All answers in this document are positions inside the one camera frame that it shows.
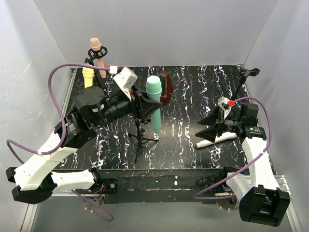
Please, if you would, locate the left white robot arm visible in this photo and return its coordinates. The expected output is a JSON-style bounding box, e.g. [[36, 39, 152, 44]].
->
[[6, 86, 163, 204]]

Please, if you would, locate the black tripod shock-mount stand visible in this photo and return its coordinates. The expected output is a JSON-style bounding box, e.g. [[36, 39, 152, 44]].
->
[[84, 48, 107, 89]]

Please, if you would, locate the tall black clip stand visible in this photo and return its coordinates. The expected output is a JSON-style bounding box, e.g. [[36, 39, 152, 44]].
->
[[231, 67, 260, 100]]

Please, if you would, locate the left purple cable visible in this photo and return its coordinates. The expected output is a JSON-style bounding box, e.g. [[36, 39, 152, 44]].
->
[[6, 63, 119, 222]]

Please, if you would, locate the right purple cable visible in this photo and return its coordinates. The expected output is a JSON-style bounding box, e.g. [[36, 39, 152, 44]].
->
[[193, 97, 273, 200]]

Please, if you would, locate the pink microphone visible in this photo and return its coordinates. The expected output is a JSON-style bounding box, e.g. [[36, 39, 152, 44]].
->
[[90, 37, 107, 68]]

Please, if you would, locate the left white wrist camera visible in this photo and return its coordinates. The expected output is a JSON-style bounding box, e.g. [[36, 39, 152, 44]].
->
[[113, 67, 138, 101]]

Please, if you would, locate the black front mounting rail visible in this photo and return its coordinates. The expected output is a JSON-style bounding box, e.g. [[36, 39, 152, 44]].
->
[[90, 167, 237, 204]]

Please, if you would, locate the small black tripod clip stand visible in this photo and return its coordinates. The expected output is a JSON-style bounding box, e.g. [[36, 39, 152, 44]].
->
[[128, 119, 159, 164]]

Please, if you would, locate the teal microphone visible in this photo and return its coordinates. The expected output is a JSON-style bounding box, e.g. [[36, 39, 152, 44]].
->
[[146, 75, 162, 134]]

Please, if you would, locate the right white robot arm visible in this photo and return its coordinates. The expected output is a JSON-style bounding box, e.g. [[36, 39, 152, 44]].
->
[[194, 97, 291, 227]]

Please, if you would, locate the purple cable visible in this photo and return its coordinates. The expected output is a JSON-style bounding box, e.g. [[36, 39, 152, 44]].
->
[[6, 63, 119, 222], [193, 97, 273, 200]]

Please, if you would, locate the brown metronome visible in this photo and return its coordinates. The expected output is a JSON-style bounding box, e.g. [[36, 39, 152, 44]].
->
[[159, 71, 173, 106]]

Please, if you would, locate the yellow microphone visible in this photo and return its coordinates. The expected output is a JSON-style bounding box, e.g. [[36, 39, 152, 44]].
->
[[82, 67, 95, 88]]

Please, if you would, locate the white microphone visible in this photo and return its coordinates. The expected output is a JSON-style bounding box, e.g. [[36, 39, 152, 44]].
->
[[196, 132, 237, 148]]

